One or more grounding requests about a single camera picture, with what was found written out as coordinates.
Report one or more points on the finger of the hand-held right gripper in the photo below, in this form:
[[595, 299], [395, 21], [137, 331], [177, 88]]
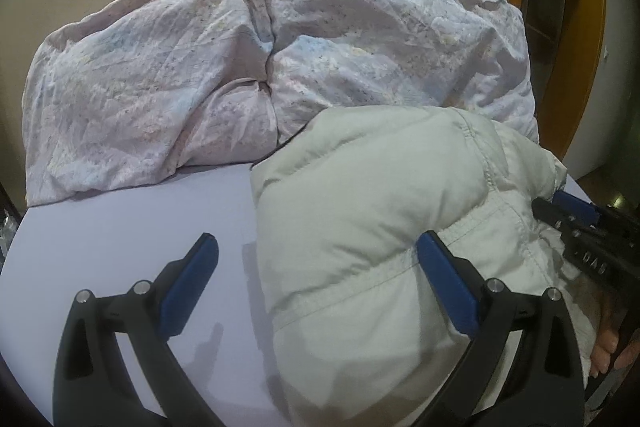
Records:
[[550, 213], [575, 204]]

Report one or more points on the pink floral quilt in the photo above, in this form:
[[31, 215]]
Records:
[[150, 82]]

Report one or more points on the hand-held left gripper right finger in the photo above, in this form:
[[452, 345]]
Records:
[[445, 287]]

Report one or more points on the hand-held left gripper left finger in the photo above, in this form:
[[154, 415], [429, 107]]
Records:
[[190, 292]]

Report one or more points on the person's right hand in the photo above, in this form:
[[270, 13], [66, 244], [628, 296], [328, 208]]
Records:
[[607, 337]]

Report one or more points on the off-white puffer jacket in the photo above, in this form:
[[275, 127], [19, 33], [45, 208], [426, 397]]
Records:
[[350, 207]]

